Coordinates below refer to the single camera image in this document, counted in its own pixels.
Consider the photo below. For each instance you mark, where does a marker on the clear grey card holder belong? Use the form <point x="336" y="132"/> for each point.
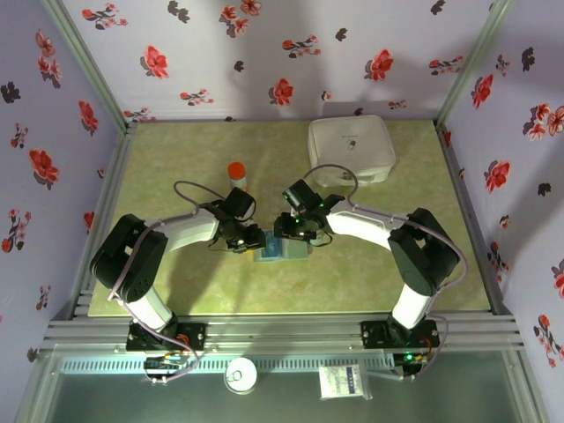
<point x="295" y="253"/>

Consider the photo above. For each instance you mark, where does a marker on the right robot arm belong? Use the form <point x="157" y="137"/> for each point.
<point x="365" y="224"/>

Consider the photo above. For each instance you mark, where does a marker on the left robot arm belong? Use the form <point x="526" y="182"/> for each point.
<point x="185" y="229"/>

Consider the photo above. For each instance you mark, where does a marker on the orange capped spray bottle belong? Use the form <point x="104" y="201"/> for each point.
<point x="237" y="171"/>

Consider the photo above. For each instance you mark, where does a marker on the white fabric medicine bag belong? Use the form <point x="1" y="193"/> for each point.
<point x="348" y="150"/>

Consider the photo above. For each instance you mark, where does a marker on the round metal tin can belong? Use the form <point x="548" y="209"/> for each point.
<point x="240" y="375"/>

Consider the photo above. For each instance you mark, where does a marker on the small electronics board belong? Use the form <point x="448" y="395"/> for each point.
<point x="410" y="359"/>
<point x="165" y="365"/>

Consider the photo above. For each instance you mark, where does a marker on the white printed packet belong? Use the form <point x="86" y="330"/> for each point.
<point x="343" y="383"/>

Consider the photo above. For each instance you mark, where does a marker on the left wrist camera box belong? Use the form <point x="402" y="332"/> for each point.
<point x="240" y="202"/>

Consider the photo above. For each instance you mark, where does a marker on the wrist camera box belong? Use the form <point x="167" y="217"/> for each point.
<point x="240" y="202"/>
<point x="299" y="194"/>

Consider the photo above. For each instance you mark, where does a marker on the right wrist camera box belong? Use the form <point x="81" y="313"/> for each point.
<point x="299" y="194"/>

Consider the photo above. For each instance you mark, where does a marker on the aluminium frame cross rail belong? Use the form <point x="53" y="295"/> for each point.
<point x="282" y="330"/>

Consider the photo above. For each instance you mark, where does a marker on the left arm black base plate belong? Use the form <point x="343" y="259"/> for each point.
<point x="194" y="336"/>

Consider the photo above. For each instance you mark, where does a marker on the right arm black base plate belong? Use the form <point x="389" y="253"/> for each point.
<point x="374" y="335"/>

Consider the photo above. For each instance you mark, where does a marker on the aluminium frame side rail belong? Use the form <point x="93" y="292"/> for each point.
<point x="115" y="185"/>
<point x="462" y="194"/>

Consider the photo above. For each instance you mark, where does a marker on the aluminium frame corner post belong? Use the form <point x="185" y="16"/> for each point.
<point x="471" y="61"/>
<point x="91" y="61"/>

